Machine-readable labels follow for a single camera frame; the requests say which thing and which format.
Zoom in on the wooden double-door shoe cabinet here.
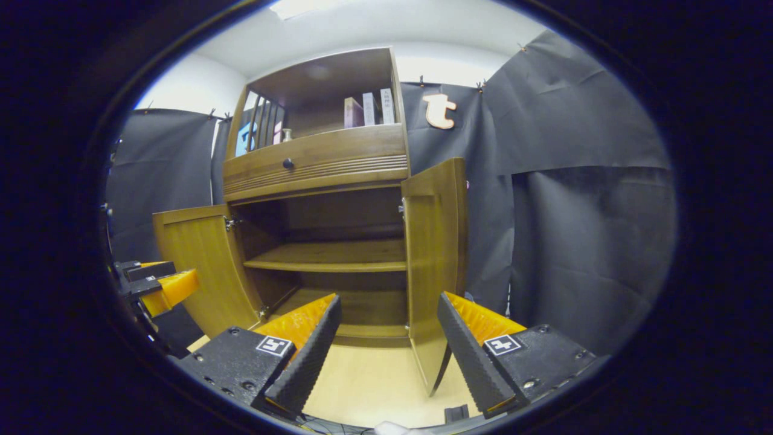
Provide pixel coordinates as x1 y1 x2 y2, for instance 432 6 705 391
152 47 470 396

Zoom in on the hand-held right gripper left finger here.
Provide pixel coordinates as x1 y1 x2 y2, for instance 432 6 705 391
175 294 343 419

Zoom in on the black backdrop cloth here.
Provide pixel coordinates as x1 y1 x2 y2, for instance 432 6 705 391
103 29 677 357

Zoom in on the wooden inner shelf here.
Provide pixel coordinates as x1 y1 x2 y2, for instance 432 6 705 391
243 239 407 272

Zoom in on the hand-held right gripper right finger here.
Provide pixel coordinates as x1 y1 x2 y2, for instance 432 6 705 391
437 291 598 419

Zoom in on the wooden cabinet door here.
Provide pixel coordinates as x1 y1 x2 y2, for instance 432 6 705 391
400 158 470 396
152 204 265 339

